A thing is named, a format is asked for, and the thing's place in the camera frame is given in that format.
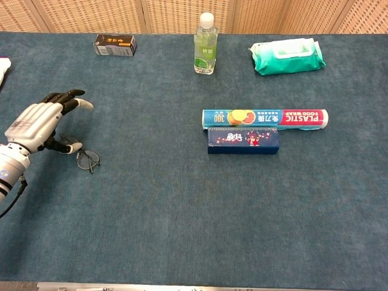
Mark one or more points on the plastic wrap roll box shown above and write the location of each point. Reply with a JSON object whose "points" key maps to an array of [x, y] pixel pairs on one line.
{"points": [[263, 118]]}

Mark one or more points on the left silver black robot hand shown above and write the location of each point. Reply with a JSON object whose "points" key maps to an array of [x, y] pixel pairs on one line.
{"points": [[33, 124]]}

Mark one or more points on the thin-framed eyeglasses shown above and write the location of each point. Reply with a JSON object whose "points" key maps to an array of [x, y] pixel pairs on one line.
{"points": [[88, 160]]}

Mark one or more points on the silver metal rail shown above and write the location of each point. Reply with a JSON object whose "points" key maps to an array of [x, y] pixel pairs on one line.
{"points": [[212, 288]]}

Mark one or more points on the green wet wipes pack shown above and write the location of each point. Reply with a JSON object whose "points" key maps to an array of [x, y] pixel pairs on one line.
{"points": [[288, 62]]}

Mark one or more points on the woven rattan folding screen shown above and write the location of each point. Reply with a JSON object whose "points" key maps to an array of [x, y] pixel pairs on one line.
{"points": [[91, 15]]}

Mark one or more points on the blue felt table cloth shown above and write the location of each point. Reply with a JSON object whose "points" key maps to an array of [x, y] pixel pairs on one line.
{"points": [[194, 212]]}

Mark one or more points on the white bag with pink edge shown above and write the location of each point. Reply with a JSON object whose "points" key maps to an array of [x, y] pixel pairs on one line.
{"points": [[3, 69]]}

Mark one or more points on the clear water bottle green label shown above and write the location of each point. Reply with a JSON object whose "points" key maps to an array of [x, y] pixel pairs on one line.
{"points": [[206, 45]]}

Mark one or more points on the dark blue printed box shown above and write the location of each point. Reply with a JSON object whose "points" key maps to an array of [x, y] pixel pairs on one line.
{"points": [[242, 141]]}

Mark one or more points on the black box with gold print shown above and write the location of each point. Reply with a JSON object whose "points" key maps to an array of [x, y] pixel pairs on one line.
{"points": [[115, 45]]}

